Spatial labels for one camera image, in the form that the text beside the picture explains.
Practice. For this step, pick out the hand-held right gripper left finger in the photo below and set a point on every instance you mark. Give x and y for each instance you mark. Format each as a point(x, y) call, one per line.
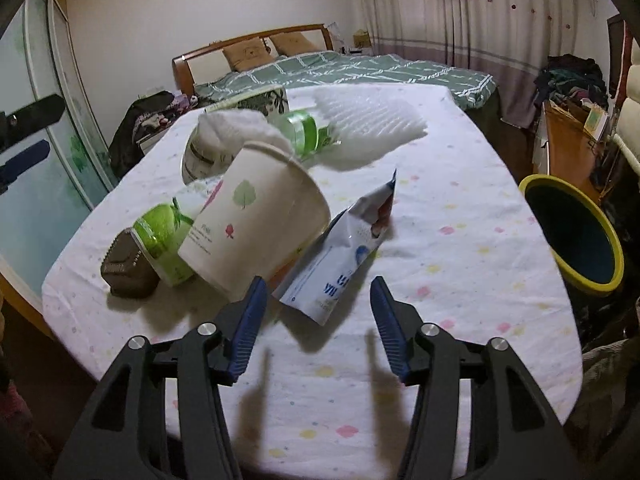
point(247, 327)

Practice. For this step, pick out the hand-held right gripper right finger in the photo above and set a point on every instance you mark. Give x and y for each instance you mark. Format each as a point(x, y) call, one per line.
point(390, 330)

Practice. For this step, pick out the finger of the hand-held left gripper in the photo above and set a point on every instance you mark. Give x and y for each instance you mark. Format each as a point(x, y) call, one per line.
point(35, 115)
point(27, 160)

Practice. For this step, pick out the blue and white snack pouch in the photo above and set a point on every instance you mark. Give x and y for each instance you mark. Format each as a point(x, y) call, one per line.
point(330, 265)

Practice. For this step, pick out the white leaf print paper cup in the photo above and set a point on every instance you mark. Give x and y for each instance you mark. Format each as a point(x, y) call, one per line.
point(250, 220)

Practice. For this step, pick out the white knit cloth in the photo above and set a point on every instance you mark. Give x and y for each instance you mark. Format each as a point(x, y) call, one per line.
point(240, 127)

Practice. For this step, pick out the clear green cup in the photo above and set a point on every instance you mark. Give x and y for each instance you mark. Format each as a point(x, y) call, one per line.
point(300, 132)

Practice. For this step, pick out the yellow rim trash bin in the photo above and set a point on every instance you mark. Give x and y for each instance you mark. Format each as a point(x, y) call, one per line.
point(575, 230)

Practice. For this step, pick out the glass wardrobe sliding door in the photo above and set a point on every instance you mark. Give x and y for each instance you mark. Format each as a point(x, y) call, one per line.
point(30, 220)

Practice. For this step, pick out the white floral tablecloth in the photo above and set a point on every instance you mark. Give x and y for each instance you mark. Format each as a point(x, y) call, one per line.
point(450, 260)

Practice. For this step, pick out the dark clothes pile on nightstand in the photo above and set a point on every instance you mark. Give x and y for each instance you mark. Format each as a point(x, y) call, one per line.
point(135, 125)

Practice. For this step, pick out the green cap labelled bottle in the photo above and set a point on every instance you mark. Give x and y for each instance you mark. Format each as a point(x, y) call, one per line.
point(160, 232)

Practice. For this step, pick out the dark brown small box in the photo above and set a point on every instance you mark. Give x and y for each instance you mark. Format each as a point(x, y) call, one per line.
point(125, 270)

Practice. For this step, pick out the wooden bed headboard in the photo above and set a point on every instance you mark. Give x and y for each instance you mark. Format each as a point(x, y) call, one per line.
point(200, 57)

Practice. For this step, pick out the white foam sheet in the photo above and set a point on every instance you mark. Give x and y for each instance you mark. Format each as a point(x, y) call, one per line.
point(370, 120)

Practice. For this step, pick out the brown bear print pillow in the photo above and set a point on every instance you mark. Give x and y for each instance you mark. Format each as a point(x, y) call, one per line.
point(247, 55)

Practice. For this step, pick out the leaf print carton box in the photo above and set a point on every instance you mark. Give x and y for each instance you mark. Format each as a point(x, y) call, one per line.
point(260, 100)

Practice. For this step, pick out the wooden cabinet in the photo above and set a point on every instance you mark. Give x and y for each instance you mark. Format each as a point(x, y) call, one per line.
point(565, 145)

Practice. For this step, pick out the green checked bed blanket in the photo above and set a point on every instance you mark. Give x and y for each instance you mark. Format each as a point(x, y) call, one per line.
point(375, 70)

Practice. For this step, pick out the brown plain pillow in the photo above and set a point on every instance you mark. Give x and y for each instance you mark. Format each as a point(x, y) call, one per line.
point(295, 44)

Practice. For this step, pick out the clothes pile by curtain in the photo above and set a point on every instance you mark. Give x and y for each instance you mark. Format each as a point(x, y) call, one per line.
point(570, 80)

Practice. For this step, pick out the pink dotted curtain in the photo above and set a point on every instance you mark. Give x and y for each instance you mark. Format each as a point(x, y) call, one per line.
point(450, 20)

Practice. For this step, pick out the cream puffer jacket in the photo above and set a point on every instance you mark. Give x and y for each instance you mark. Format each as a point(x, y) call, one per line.
point(631, 110)

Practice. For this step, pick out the red coat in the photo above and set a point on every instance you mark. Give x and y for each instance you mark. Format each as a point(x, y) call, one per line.
point(620, 55)

